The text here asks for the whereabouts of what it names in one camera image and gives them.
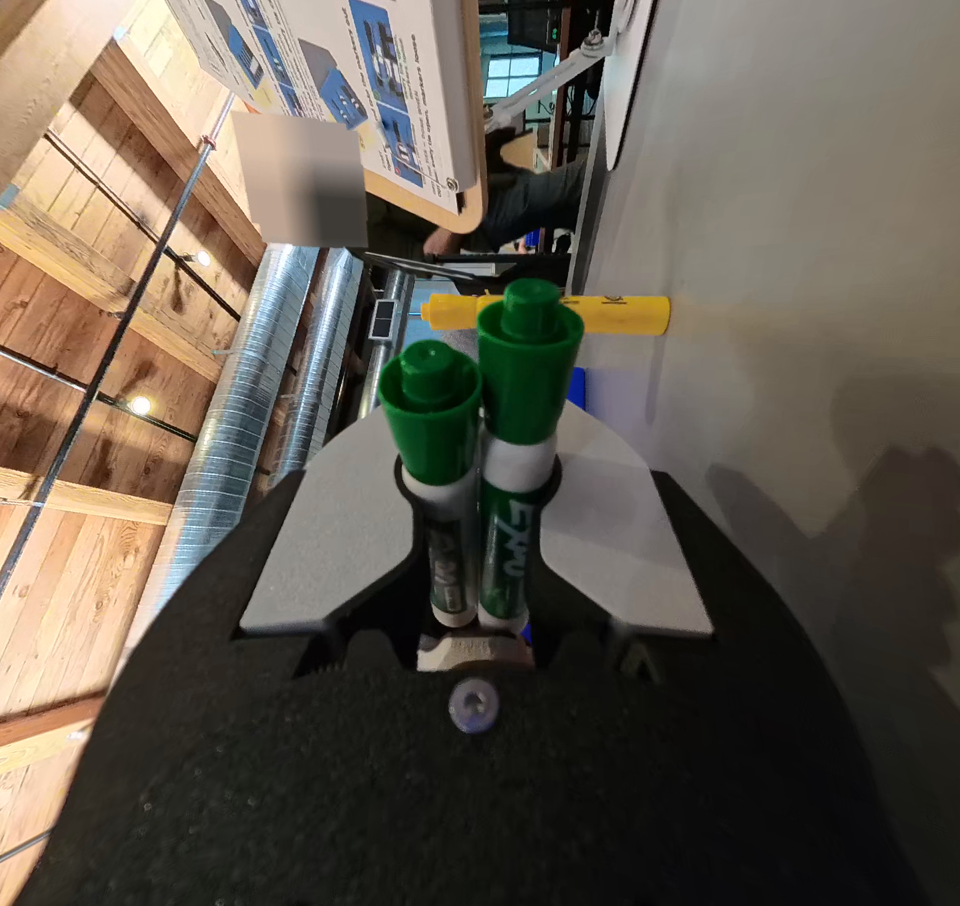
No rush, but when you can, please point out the metal conduit pipe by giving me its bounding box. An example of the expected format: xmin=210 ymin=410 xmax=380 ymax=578
xmin=0 ymin=92 xmax=235 ymax=596

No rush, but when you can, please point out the large silver air duct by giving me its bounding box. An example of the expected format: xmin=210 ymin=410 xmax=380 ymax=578
xmin=123 ymin=242 xmax=331 ymax=660

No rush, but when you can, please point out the window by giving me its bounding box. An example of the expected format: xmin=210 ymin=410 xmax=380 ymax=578
xmin=486 ymin=53 xmax=543 ymax=99

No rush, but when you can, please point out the thin silver air duct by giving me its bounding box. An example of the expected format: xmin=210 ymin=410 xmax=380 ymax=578
xmin=255 ymin=246 xmax=376 ymax=472

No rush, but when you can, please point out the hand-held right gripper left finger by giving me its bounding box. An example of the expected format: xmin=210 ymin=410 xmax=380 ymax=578
xmin=238 ymin=413 xmax=435 ymax=641

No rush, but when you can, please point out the instruction board with wooden edge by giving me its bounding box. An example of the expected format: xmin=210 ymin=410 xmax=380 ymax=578
xmin=135 ymin=0 xmax=490 ymax=236

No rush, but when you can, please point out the green dry erase marker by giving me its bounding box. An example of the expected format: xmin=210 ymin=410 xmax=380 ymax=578
xmin=476 ymin=278 xmax=586 ymax=633
xmin=377 ymin=338 xmax=483 ymax=628

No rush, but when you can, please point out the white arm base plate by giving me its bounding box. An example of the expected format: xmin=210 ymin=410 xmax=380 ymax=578
xmin=600 ymin=0 xmax=670 ymax=172

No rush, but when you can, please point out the yellow highlighter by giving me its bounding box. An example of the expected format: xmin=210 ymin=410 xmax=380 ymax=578
xmin=420 ymin=293 xmax=672 ymax=337

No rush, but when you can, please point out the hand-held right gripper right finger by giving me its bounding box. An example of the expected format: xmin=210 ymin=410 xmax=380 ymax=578
xmin=525 ymin=402 xmax=715 ymax=637

